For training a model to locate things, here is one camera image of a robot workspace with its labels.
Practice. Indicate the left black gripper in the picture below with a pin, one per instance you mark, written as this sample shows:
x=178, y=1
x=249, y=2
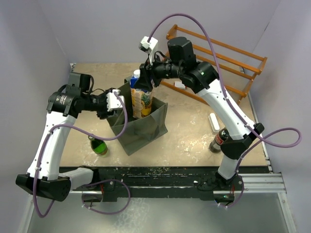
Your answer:
x=104, y=114

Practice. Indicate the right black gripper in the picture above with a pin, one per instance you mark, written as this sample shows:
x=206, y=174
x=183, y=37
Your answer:
x=145, y=81

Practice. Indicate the blue juice carton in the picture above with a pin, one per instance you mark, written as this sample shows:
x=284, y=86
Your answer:
x=141, y=99

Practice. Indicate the green canvas bag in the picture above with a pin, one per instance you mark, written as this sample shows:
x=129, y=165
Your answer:
x=140, y=132

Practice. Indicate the dark cola bottle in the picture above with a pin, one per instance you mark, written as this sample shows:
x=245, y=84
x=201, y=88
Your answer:
x=220, y=137

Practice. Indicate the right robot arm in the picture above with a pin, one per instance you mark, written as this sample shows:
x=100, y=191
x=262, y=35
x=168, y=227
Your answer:
x=202, y=79

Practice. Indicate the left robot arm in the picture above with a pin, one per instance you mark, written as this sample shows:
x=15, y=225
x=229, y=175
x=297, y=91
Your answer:
x=43, y=178

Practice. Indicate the white red eraser box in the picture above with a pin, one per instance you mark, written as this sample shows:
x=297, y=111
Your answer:
x=180, y=85

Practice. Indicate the green round glass bottle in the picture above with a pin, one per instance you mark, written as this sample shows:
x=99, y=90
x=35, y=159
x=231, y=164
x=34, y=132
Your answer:
x=98, y=146

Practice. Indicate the orange wooden shelf rack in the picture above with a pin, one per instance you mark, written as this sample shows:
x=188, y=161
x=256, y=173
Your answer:
x=239, y=67

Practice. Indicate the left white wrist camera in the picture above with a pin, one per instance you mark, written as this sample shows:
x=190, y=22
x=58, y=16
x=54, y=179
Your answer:
x=114, y=100

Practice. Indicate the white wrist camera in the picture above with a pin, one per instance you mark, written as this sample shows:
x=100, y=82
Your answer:
x=114, y=100
x=149, y=46

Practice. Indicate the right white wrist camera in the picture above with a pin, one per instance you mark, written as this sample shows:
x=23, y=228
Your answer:
x=149, y=46

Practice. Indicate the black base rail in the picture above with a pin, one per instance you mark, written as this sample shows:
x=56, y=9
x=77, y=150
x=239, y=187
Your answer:
x=167, y=182

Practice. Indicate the aluminium frame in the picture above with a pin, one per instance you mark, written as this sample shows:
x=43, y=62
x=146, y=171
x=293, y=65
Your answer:
x=260, y=207

